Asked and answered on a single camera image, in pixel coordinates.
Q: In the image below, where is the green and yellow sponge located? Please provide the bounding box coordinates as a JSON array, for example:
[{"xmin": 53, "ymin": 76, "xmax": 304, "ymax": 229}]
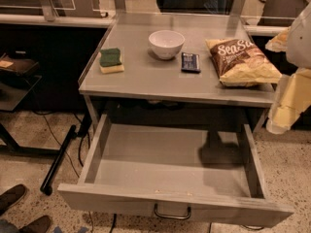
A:
[{"xmin": 99, "ymin": 48, "xmax": 124, "ymax": 74}]

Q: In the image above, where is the black stand leg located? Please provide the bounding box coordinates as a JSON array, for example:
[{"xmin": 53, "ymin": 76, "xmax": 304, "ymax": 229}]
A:
[{"xmin": 40, "ymin": 125, "xmax": 76, "ymax": 196}]

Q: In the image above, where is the metal drawer handle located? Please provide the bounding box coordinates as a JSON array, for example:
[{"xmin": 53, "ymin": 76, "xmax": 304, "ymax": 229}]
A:
[{"xmin": 154, "ymin": 204, "xmax": 191, "ymax": 220}]

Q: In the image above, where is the grey cabinet table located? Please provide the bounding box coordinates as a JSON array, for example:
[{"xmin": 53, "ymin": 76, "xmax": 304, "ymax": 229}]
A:
[{"xmin": 79, "ymin": 13, "xmax": 274, "ymax": 131}]

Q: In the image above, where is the dark side table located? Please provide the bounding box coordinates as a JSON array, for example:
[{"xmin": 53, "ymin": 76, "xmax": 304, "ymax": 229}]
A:
[{"xmin": 0, "ymin": 56, "xmax": 59, "ymax": 157}]

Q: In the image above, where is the grey open top drawer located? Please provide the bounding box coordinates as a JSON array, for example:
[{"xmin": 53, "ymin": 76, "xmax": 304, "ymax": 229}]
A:
[{"xmin": 58, "ymin": 116, "xmax": 294, "ymax": 227}]

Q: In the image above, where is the white ceramic bowl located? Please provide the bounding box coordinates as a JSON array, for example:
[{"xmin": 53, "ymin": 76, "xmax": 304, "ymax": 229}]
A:
[{"xmin": 149, "ymin": 30, "xmax": 185, "ymax": 60}]

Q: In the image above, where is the sea salt chips bag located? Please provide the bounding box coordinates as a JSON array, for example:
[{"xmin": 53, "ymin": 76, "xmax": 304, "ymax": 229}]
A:
[{"xmin": 205, "ymin": 39, "xmax": 282, "ymax": 87}]

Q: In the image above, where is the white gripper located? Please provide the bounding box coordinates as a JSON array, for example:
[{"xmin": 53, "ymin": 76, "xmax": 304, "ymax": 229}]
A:
[{"xmin": 265, "ymin": 4, "xmax": 311, "ymax": 134}]

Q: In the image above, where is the dark blue rxbar wrapper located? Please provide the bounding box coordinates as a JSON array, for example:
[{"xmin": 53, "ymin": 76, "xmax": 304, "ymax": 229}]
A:
[{"xmin": 181, "ymin": 52, "xmax": 201, "ymax": 73}]

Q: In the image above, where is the brown shoe lower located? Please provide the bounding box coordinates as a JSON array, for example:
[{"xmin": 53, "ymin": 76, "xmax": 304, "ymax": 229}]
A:
[{"xmin": 19, "ymin": 216, "xmax": 52, "ymax": 233}]

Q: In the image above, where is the black floor cable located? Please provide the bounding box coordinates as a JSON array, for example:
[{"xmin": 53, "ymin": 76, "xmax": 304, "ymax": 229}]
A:
[{"xmin": 32, "ymin": 110, "xmax": 95, "ymax": 233}]

